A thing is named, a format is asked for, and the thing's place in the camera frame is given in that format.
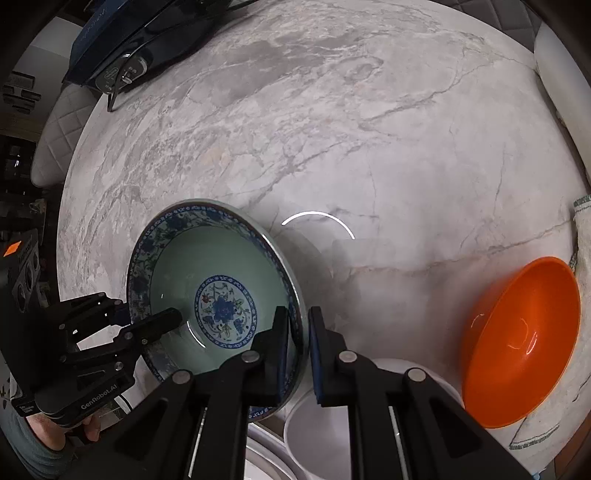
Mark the small white bowl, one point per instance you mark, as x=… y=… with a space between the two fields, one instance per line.
x=318 y=443

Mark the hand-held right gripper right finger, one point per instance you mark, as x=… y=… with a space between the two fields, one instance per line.
x=316 y=360

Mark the dark blue electric multi-cooker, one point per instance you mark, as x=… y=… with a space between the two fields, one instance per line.
x=115 y=37

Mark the white and purple rice cooker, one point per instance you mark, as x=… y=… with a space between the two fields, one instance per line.
x=561 y=92

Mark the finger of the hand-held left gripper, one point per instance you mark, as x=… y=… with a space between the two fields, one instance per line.
x=157 y=325
x=92 y=311

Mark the light grey quilted chair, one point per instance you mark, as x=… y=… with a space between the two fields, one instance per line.
x=55 y=138

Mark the large white plate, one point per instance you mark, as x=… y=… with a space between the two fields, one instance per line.
x=258 y=454

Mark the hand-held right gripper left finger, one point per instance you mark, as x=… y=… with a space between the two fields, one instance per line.
x=282 y=369

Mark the grey dish cloth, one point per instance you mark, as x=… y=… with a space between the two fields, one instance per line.
x=561 y=429

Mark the person's left forearm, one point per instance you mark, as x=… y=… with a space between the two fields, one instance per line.
x=18 y=429

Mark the blue patterned ceramic bowl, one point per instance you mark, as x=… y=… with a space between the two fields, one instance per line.
x=194 y=258

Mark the white deep plate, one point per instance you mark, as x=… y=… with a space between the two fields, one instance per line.
x=277 y=466

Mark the person's left hand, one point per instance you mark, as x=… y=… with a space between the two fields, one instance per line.
x=46 y=429

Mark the orange plastic bowl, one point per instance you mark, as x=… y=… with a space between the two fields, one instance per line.
x=521 y=337

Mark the wall picture frames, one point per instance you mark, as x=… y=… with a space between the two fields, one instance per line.
x=21 y=97

